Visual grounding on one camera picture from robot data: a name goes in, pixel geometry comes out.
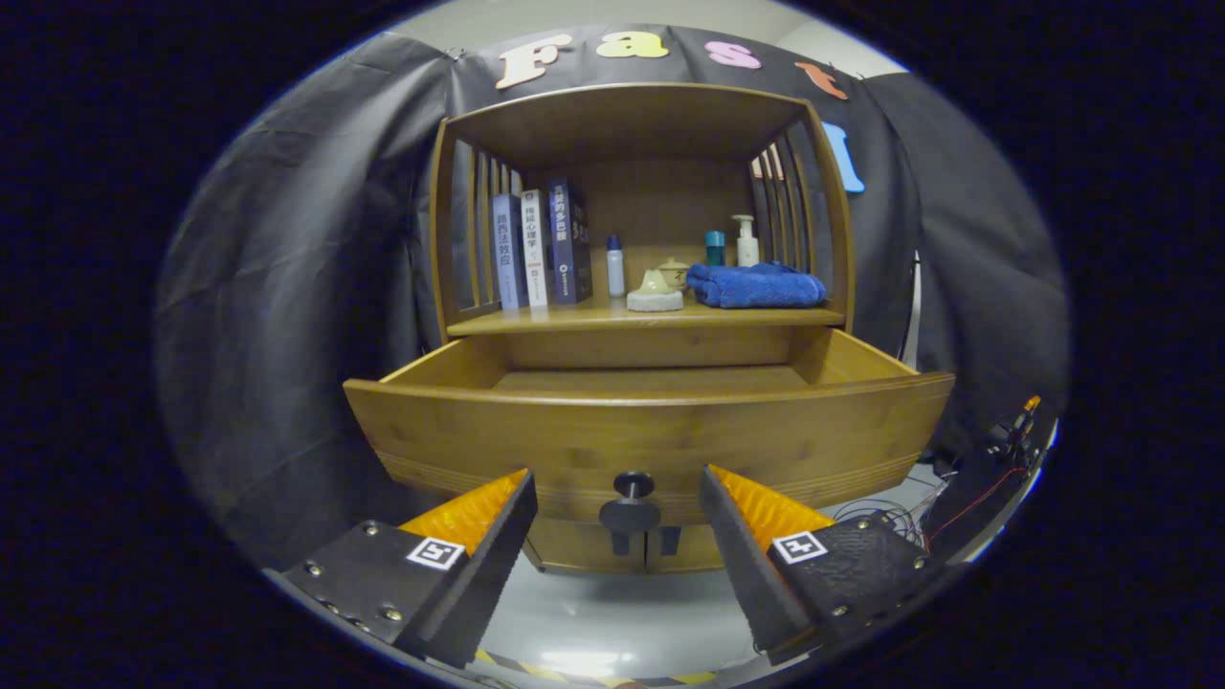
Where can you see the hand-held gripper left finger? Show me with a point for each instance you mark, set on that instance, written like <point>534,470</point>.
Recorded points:
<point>488,574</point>

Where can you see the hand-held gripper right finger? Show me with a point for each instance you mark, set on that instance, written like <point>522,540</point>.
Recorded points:
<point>746,565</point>

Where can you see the wooden drawer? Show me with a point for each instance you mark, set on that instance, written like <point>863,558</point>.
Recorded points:
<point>593,440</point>

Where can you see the wooden cabinet door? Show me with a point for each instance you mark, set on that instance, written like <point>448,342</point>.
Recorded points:
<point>694,550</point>
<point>574,550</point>

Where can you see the wooden countertop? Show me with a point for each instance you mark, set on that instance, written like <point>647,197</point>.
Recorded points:
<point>574,317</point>

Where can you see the wooden cabinet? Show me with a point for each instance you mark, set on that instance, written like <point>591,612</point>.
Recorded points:
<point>670,191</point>

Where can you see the blue folded towel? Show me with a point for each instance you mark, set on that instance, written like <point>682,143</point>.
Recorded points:
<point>756,285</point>

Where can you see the black equipment with orange clamp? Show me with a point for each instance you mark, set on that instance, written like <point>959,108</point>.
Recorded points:
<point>1014,445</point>

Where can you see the beige lidded teacup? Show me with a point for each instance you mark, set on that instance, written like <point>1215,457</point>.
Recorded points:
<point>678,273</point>

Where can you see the white pump bottle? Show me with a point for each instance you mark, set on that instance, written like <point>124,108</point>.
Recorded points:
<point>747,249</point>

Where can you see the teal bottle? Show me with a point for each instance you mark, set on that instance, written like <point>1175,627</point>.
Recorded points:
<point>715,249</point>

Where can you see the white bottle with blue cap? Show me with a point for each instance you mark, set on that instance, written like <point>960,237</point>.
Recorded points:
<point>615,273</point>

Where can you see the light blue book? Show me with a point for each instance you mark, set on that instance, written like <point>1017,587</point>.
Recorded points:
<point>507,254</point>

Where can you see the white book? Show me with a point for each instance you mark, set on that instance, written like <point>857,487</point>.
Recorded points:
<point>535,249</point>

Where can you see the dark blue book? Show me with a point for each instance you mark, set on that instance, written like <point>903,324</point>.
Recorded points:
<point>567,244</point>

